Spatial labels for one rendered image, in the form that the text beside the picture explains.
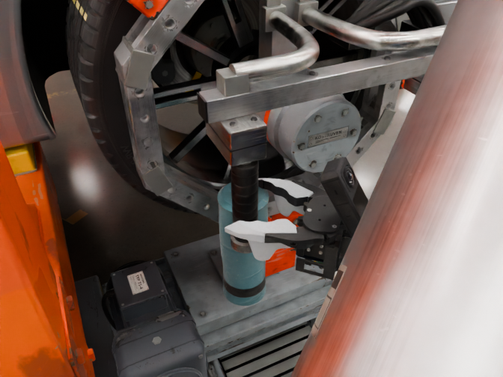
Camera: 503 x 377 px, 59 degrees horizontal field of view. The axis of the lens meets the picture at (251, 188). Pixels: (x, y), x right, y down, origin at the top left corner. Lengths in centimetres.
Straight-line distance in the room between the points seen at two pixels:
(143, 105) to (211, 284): 70
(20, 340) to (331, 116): 49
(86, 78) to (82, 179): 141
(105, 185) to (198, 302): 99
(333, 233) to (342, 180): 8
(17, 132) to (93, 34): 30
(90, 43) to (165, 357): 60
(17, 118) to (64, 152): 146
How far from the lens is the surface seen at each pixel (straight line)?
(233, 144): 53
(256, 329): 128
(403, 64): 67
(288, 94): 57
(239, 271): 84
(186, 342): 97
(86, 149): 238
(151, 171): 78
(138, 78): 70
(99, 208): 198
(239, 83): 53
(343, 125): 71
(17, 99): 94
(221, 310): 124
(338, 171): 52
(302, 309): 132
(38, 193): 95
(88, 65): 77
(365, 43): 66
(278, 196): 65
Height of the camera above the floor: 121
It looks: 38 degrees down
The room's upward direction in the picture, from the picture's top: straight up
